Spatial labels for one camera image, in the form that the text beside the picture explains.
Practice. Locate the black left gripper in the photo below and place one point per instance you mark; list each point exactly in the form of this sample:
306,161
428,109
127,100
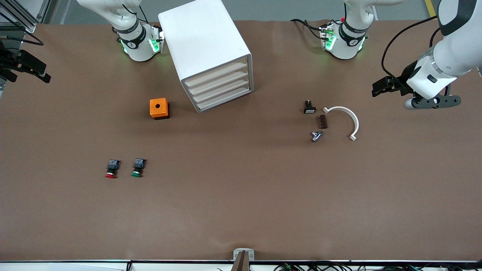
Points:
401,81

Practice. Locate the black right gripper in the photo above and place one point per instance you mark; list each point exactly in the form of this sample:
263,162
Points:
15,60

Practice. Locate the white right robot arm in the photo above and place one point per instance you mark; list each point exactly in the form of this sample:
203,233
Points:
137,49

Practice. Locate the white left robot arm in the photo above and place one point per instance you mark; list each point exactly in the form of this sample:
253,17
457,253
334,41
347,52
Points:
452,56

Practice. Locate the red push button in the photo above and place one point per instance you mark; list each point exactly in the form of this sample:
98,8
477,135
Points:
112,170

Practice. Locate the green push button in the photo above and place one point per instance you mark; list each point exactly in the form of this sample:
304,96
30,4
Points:
138,168

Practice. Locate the white curved plastic arc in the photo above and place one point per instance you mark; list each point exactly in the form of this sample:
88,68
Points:
354,122

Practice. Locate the brown terminal block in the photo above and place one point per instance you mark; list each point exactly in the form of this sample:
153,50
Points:
323,122

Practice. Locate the yellow floor tape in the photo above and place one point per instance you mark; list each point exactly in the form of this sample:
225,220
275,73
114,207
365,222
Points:
431,9

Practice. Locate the orange box with hole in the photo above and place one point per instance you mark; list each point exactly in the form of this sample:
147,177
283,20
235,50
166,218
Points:
158,107

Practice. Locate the brown table mat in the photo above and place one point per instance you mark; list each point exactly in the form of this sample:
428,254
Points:
241,188

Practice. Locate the brown wooden stick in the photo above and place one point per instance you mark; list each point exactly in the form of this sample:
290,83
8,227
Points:
243,263

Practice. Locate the aluminium frame profile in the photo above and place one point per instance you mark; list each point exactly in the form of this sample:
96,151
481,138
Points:
30,28

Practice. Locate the black switch white face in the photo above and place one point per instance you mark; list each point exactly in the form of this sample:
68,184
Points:
309,108

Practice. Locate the silver key switch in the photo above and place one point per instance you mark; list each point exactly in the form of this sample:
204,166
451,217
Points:
316,136

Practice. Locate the grey metal bracket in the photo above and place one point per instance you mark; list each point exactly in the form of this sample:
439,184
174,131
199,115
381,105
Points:
236,255

